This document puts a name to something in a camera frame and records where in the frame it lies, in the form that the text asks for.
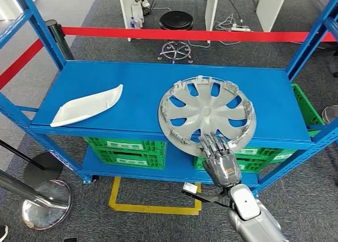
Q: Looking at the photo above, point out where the grey plastic wheel hubcap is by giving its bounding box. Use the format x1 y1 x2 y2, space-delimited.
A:
158 75 257 158

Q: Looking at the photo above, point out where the white curved plastic trim part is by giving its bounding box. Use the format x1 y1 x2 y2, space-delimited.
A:
50 84 124 128

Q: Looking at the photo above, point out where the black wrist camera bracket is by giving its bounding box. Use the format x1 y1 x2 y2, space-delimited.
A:
181 189 234 210

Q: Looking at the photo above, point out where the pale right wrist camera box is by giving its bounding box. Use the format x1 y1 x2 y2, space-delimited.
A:
182 182 198 194

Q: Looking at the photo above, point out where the white tangled cable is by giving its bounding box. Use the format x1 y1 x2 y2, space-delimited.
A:
188 13 251 48

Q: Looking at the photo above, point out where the white desk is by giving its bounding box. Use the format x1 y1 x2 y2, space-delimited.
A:
256 0 290 33
117 0 220 42

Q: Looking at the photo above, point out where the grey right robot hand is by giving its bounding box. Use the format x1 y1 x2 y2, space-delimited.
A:
198 132 242 189

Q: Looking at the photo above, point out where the chrome stanchion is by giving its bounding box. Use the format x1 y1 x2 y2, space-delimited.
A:
0 169 73 230

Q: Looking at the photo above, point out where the black stanchion post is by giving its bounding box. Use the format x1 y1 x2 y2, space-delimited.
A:
45 19 75 61

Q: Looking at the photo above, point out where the red barrier belt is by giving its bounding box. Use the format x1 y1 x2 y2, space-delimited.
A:
61 26 337 43
0 39 45 90

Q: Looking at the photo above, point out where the blue metal shelf rack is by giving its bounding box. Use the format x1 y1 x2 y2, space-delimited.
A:
0 0 338 199

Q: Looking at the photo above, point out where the black round stool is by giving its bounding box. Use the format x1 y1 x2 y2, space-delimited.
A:
158 11 195 64

